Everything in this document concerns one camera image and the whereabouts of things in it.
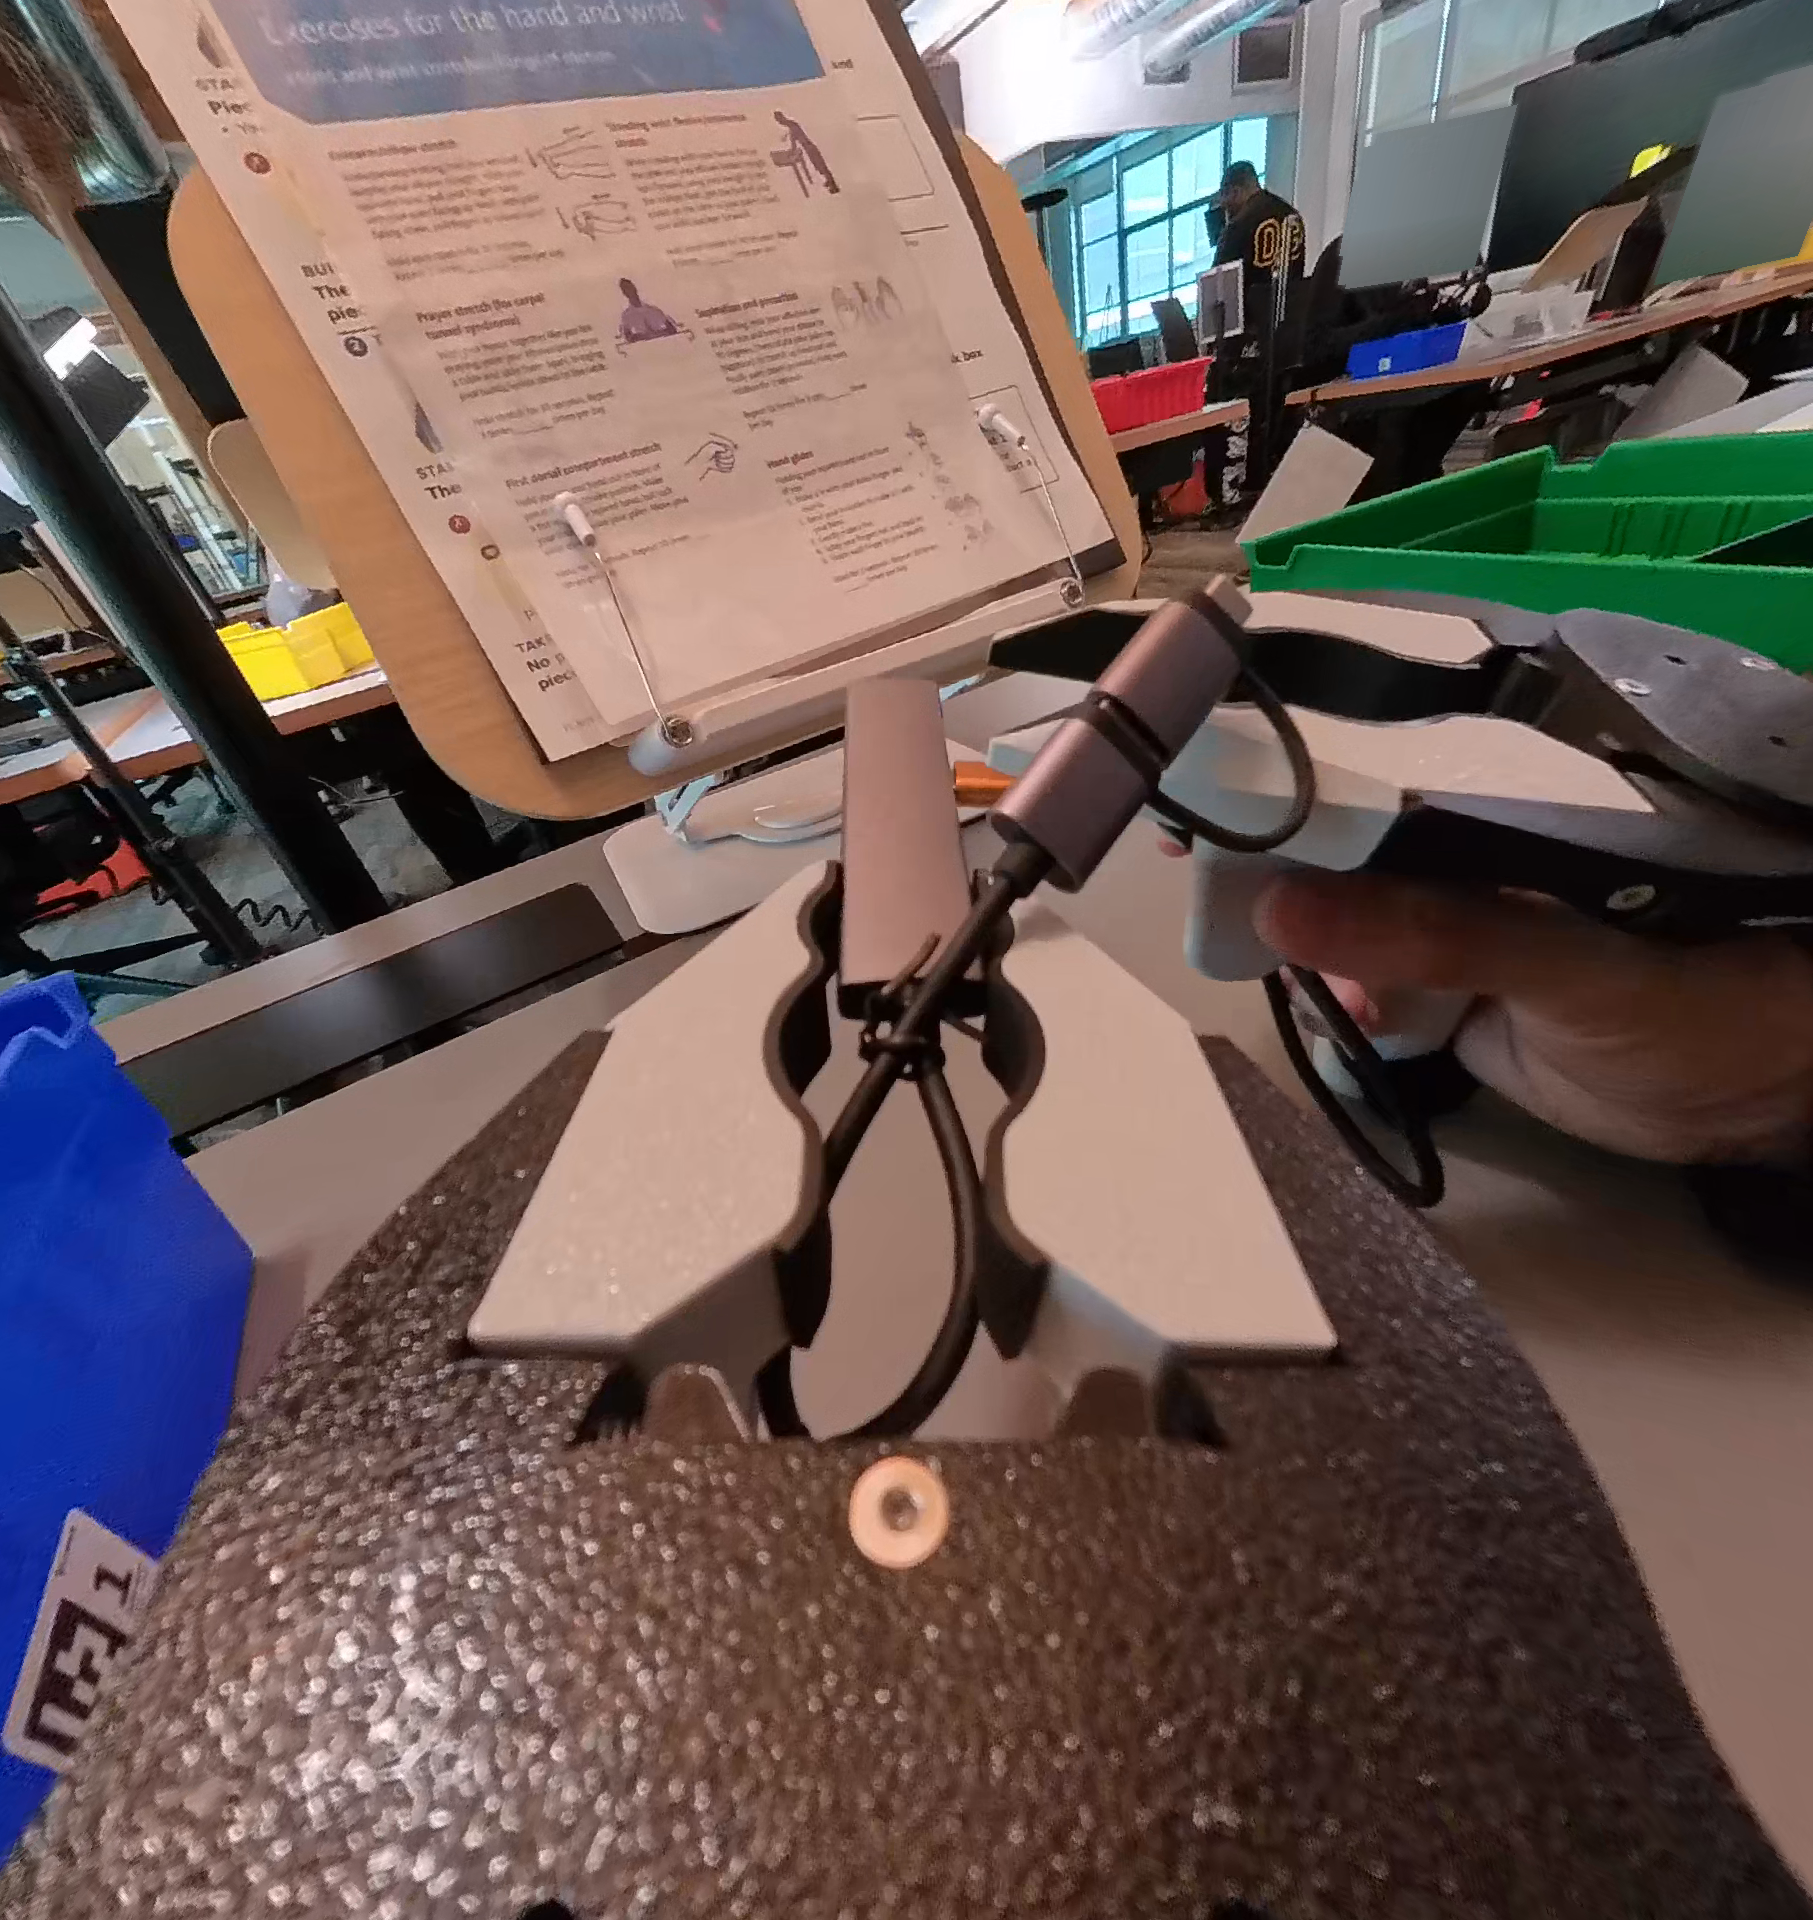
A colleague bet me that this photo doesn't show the green plastic bin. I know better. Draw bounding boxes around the green plastic bin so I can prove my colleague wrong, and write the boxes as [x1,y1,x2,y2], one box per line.
[1240,432,1813,676]

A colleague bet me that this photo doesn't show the light grey desk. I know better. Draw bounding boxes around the light grey desk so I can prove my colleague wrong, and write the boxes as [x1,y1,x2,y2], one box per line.
[97,660,1813,1920]

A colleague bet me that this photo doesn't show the wooden book stand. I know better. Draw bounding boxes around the wooden book stand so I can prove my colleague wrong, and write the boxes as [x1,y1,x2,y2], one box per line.
[164,0,1148,936]

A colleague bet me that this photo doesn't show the small blue plastic bin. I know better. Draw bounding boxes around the small blue plastic bin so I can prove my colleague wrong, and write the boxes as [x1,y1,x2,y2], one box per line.
[1347,322,1471,380]

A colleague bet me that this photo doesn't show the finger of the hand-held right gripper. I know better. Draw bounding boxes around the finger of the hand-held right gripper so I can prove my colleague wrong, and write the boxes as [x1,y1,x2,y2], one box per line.
[982,702,1661,875]
[985,588,1533,725]

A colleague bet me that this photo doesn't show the long wooden desk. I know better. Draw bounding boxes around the long wooden desk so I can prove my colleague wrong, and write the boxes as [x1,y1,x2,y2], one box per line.
[1106,253,1813,460]

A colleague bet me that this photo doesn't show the large black monitor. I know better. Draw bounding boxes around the large black monitor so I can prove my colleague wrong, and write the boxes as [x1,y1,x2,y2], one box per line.
[1492,28,1809,272]

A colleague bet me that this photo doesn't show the black desk cable cover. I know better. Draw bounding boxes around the black desk cable cover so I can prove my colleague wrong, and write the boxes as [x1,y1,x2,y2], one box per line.
[103,882,623,1143]

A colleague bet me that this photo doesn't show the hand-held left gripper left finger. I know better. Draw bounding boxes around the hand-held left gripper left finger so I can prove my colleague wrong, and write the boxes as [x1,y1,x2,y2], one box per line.
[466,862,847,1441]

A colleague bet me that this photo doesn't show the blue-header exercise sheet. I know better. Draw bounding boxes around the blue-header exercise sheet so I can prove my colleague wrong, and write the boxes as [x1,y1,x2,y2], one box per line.
[193,0,1088,705]

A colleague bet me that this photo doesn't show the red plastic bin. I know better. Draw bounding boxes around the red plastic bin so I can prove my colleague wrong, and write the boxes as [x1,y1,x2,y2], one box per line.
[1088,358,1215,437]

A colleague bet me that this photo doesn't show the black tripod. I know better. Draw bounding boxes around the black tripod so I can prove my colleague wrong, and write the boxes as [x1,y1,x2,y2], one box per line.
[0,646,270,970]

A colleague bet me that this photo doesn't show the person's right hand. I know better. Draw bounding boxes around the person's right hand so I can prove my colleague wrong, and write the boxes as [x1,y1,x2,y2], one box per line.
[1255,866,1813,1171]

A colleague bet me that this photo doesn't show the white instruction sheet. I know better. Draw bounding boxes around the white instruction sheet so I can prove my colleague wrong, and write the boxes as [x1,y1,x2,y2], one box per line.
[103,0,1125,759]

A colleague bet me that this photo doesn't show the beige rounded board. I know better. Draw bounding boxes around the beige rounded board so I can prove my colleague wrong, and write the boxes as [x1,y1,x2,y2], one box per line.
[209,419,341,588]

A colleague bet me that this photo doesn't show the grey usb hub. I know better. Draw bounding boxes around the grey usb hub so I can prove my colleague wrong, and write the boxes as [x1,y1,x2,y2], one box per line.
[756,576,1316,1446]

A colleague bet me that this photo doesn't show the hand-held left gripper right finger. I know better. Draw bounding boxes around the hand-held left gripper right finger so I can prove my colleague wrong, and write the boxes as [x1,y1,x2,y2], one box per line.
[973,885,1341,1441]

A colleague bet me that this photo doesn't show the silver ventilation duct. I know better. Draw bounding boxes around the silver ventilation duct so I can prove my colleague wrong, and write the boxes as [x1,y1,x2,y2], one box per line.
[0,0,174,205]

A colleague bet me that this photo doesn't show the black metal pole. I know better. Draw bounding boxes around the black metal pole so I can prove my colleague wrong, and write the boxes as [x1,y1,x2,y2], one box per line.
[0,211,391,938]

